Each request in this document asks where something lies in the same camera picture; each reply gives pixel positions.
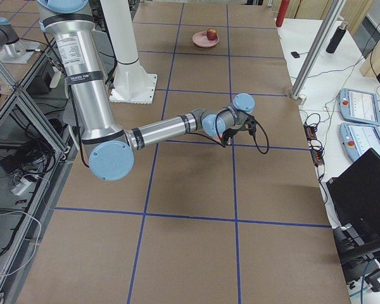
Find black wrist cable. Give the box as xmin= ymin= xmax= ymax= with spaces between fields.
xmin=213 ymin=107 xmax=270 ymax=155

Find pink plate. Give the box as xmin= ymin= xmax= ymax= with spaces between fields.
xmin=192 ymin=31 xmax=219 ymax=48

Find black laptop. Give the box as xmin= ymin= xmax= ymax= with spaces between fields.
xmin=326 ymin=148 xmax=380 ymax=235

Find black phone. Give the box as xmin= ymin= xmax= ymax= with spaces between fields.
xmin=291 ymin=51 xmax=300 ymax=58

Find black water bottle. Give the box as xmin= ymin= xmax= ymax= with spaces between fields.
xmin=326 ymin=22 xmax=348 ymax=54

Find pink bowl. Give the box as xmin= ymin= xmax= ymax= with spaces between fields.
xmin=213 ymin=134 xmax=222 ymax=141

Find far orange usb hub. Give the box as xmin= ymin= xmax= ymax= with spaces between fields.
xmin=303 ymin=124 xmax=317 ymax=141

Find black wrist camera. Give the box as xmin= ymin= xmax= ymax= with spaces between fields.
xmin=244 ymin=115 xmax=257 ymax=138

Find far teach pendant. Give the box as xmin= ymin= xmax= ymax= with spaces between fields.
xmin=338 ymin=88 xmax=380 ymax=126

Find white power adapter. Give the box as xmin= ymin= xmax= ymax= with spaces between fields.
xmin=10 ymin=178 xmax=32 ymax=196

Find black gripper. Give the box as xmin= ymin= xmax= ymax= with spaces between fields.
xmin=223 ymin=125 xmax=246 ymax=146

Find teach pendant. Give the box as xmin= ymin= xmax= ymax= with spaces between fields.
xmin=339 ymin=123 xmax=380 ymax=162
xmin=338 ymin=88 xmax=380 ymax=126

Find near orange usb hub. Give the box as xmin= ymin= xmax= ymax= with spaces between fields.
xmin=310 ymin=148 xmax=324 ymax=167

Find aluminium side frame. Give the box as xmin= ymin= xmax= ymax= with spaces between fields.
xmin=0 ymin=47 xmax=75 ymax=303

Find red apple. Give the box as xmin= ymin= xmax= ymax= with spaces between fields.
xmin=206 ymin=28 xmax=218 ymax=41

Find brown table mat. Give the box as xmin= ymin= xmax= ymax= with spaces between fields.
xmin=17 ymin=2 xmax=350 ymax=303

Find orange usb hub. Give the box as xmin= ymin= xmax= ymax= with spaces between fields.
xmin=310 ymin=148 xmax=324 ymax=167
xmin=303 ymin=124 xmax=317 ymax=141

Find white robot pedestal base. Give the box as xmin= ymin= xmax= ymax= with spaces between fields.
xmin=101 ymin=0 xmax=158 ymax=105

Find aluminium frame post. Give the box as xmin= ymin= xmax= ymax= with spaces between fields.
xmin=290 ymin=0 xmax=346 ymax=106

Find red bottle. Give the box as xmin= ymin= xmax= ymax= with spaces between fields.
xmin=275 ymin=0 xmax=290 ymax=27

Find near teach pendant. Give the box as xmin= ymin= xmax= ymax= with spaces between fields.
xmin=339 ymin=123 xmax=380 ymax=162

